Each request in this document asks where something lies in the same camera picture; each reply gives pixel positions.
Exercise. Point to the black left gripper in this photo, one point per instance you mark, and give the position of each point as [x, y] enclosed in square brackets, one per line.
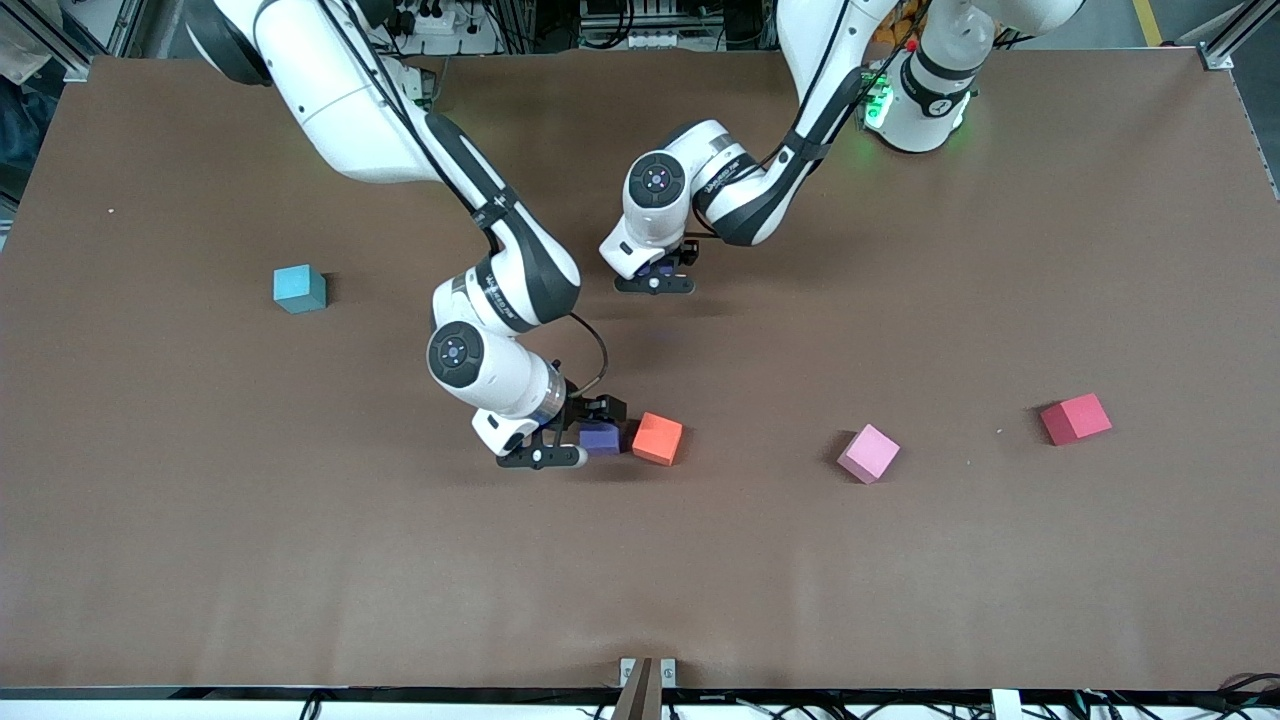
[685, 252]

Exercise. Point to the grey bracket with brown post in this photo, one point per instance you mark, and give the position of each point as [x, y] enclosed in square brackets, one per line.
[640, 695]

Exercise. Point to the pink foam cube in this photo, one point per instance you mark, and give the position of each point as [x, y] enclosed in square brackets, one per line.
[869, 452]

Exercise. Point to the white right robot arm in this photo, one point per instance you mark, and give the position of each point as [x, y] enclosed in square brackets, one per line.
[500, 370]

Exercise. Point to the silver aluminium frame profile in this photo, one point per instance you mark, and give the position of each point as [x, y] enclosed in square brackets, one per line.
[1215, 55]
[75, 68]

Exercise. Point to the blue fabric item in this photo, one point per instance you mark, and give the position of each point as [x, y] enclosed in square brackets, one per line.
[15, 130]

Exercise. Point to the orange foam cube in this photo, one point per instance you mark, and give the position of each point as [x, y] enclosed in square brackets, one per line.
[657, 438]

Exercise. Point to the teal foam cube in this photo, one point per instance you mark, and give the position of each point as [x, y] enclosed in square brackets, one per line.
[298, 288]

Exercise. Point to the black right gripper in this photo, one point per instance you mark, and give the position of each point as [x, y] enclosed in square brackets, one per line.
[582, 410]

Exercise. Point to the white power strip with plugs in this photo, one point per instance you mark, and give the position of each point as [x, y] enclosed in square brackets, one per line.
[430, 22]

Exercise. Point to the purple foam cube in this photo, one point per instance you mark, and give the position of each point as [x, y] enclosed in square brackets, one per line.
[660, 270]
[602, 441]

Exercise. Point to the brown table cover sheet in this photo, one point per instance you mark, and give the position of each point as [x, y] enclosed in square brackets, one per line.
[300, 550]

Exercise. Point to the pile of orange objects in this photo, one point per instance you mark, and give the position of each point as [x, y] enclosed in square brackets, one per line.
[900, 25]

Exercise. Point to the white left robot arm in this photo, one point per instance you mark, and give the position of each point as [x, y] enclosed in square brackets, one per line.
[640, 235]

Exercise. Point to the beige fabric item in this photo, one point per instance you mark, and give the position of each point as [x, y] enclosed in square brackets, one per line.
[25, 40]

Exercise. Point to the red foam cube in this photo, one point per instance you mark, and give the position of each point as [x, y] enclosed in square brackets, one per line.
[1075, 418]

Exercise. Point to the white bracket block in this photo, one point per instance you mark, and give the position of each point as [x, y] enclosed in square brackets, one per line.
[1005, 705]

